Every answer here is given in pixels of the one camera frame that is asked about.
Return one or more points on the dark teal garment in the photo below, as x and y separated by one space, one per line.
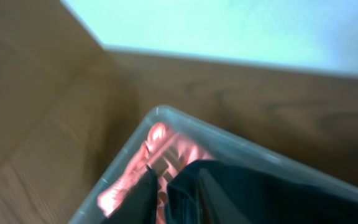
213 192

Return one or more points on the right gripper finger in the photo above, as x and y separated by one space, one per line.
137 205

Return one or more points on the pink printed t-shirt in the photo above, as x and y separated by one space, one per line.
165 151

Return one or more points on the clear plastic storage bin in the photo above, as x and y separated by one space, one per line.
224 146

